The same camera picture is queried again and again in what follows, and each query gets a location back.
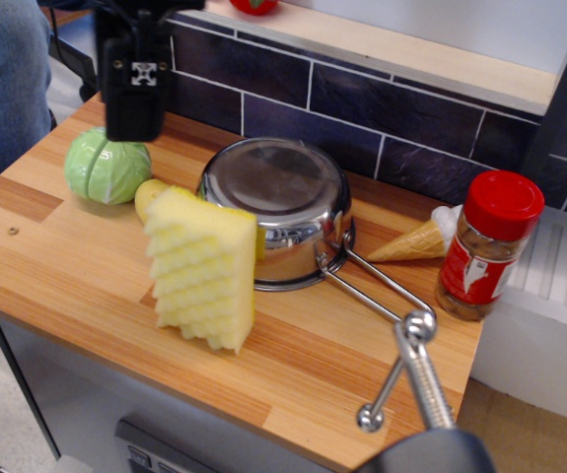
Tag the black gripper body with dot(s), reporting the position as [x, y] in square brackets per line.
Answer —
[123, 19]

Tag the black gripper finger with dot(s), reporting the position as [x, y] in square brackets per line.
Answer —
[134, 90]

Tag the yellow wavy sponge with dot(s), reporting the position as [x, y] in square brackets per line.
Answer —
[203, 261]

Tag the upside-down steel pot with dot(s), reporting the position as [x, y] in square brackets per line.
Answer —
[303, 205]

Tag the green toy cabbage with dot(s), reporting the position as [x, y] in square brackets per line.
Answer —
[105, 171]

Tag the person's blue jeans leg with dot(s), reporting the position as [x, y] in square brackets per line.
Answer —
[24, 79]

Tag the red toy tomato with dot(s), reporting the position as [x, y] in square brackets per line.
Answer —
[254, 7]

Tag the yellow toy potato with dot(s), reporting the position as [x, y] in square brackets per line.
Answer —
[145, 194]

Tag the light wooden shelf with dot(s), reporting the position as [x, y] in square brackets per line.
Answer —
[510, 53]

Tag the toy ice cream cone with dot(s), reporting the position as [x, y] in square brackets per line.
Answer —
[431, 239]

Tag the grey oven control panel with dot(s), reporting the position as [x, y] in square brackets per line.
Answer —
[143, 452]

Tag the red-lidded spice jar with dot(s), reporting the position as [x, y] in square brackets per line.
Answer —
[496, 221]

